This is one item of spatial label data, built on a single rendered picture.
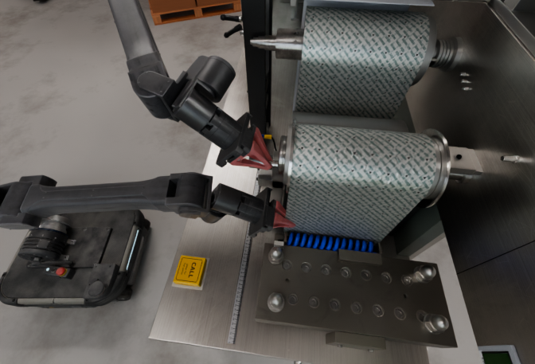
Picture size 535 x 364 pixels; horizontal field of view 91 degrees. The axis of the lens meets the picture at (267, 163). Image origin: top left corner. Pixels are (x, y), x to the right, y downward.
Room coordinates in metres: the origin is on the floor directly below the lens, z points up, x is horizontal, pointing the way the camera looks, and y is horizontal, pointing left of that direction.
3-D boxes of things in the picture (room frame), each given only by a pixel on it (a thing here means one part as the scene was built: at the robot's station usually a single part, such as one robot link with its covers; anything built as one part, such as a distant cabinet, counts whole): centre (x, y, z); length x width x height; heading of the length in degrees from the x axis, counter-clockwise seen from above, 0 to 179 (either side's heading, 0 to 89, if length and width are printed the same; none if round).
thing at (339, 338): (0.02, -0.19, 0.96); 0.10 x 0.03 x 0.11; 83
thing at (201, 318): (1.24, -0.19, 0.88); 2.52 x 0.66 x 0.04; 173
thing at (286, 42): (0.57, -0.05, 1.33); 0.06 x 0.06 x 0.06; 83
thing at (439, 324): (0.05, -0.34, 1.05); 0.04 x 0.04 x 0.04
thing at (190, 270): (0.18, 0.21, 0.91); 0.07 x 0.07 x 0.02; 83
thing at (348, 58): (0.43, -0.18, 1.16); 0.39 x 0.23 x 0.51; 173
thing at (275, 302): (0.09, -0.02, 1.05); 0.04 x 0.04 x 0.04
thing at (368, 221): (0.24, -0.16, 1.11); 0.23 x 0.01 x 0.18; 83
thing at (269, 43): (0.57, 0.01, 1.33); 0.06 x 0.03 x 0.03; 83
